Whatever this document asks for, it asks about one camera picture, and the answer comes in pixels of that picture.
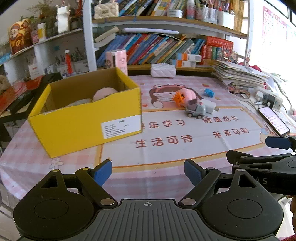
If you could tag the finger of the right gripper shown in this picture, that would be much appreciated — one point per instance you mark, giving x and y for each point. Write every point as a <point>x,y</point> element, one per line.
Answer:
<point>278,142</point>

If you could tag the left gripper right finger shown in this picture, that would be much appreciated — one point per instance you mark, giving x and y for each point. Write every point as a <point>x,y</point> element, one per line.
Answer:
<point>194,172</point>

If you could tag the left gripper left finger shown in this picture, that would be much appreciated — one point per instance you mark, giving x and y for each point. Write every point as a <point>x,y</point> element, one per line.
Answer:
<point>102,172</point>

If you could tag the grey toy car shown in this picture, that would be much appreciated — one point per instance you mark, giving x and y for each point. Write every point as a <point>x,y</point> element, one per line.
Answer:
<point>195,109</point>

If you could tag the pink doll orange hair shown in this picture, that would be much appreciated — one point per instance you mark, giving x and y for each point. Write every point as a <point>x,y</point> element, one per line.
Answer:
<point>184,95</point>

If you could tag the pink plush toy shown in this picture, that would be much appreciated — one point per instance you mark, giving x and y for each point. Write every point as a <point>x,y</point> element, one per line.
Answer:
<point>104,92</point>

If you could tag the blue small block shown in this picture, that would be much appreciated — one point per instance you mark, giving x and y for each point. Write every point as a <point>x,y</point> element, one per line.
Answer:
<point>209,93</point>

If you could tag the smartphone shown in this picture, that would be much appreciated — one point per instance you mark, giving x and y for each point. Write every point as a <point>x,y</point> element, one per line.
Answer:
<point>275,122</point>

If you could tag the white power strip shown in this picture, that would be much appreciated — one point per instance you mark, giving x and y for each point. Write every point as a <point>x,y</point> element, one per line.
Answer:
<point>268,98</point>

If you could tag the pink checkered tablecloth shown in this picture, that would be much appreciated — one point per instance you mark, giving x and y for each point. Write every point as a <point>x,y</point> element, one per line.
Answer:
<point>150,164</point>

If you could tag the yellow cardboard box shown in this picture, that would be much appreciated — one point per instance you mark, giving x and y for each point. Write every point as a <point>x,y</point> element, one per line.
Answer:
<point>66,120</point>

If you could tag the stack of papers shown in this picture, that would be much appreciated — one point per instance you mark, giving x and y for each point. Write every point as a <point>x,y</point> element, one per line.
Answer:
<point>239,76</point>

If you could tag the black keyboard piano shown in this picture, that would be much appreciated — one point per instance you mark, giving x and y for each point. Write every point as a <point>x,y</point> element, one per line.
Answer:
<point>22,106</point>

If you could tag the white quilted pouch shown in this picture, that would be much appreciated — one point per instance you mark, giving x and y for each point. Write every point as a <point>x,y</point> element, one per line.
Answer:
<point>163,70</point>

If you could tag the white pen holder box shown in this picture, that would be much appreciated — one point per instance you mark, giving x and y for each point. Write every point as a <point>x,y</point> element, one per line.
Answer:
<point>77,67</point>

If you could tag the pink cartoon cylinder box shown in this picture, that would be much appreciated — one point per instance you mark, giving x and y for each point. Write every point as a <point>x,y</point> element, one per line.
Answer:
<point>118,59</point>

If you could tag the orange white small box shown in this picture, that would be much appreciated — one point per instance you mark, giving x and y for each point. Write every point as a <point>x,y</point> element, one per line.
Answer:
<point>188,57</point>

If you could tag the red plastic packet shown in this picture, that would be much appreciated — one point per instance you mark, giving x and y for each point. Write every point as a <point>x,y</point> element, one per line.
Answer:
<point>11,94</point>

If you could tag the red boxed book set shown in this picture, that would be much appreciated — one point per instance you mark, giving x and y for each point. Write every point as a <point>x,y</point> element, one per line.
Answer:
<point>218,42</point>

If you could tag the white yellow bottle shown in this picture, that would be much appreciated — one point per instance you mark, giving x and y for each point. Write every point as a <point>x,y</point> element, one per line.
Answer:
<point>42,31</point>

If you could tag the fortune god paper lantern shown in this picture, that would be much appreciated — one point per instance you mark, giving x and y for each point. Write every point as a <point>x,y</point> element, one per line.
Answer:
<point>20,35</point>

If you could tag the white milk carton box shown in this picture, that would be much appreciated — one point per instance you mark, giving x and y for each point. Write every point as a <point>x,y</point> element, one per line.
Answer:
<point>63,13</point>

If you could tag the cream quilted pearl handbag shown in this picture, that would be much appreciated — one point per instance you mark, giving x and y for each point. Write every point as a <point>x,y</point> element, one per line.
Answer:
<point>106,10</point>

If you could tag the white bookshelf frame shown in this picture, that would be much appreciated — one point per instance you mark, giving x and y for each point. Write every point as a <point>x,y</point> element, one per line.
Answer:
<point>15,66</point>

